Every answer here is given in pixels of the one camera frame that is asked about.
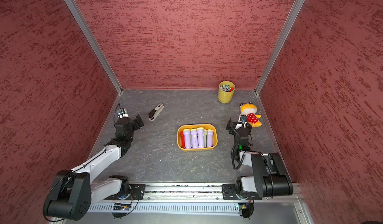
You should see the green flashlight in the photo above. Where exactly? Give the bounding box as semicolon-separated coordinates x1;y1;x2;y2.
203;129;207;148

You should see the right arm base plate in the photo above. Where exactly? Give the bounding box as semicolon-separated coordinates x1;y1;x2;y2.
222;184;262;201

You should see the grey white stapler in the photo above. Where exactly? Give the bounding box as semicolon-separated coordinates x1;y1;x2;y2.
148;103;165;121

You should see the yellow-green pen cup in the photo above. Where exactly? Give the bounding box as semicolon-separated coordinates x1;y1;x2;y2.
218;81;236;104

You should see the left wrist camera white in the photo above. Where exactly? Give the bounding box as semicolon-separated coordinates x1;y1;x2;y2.
116;108;129;119

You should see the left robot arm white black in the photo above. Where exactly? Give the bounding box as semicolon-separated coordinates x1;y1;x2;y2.
42;114;144;222

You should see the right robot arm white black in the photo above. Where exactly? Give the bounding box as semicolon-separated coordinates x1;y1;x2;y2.
222;120;294;201

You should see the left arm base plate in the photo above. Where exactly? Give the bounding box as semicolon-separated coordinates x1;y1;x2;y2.
105;184;147;201

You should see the purple flashlight top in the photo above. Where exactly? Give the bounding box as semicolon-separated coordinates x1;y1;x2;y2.
196;127;205;148

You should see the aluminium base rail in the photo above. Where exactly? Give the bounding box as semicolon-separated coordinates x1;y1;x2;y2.
87;183;313;224

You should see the orange plush toy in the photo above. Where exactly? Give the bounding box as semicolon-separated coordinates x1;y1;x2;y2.
239;102;262;128

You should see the purple flashlight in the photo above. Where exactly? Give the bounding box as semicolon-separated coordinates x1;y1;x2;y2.
206;129;213;148
183;129;192;149
196;127;205;148
191;128;198;149

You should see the yellow plastic storage tray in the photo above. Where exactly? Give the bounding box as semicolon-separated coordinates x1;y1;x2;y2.
177;124;218;152

